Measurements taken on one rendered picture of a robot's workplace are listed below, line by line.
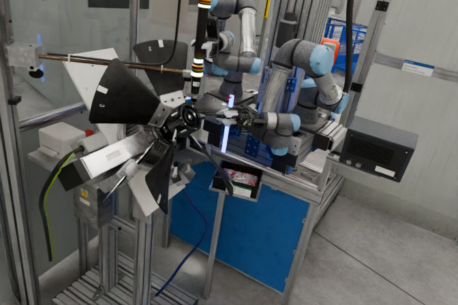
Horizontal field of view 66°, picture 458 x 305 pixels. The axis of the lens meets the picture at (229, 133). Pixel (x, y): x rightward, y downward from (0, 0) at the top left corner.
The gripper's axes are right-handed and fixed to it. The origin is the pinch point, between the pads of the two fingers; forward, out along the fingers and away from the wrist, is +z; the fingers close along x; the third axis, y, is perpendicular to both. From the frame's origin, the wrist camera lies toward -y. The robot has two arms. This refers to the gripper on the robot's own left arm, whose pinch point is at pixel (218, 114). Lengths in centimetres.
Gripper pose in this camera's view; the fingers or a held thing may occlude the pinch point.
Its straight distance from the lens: 150.0
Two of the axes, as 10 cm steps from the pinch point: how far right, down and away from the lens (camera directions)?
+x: -1.5, 8.4, 5.2
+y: 1.2, 5.4, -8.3
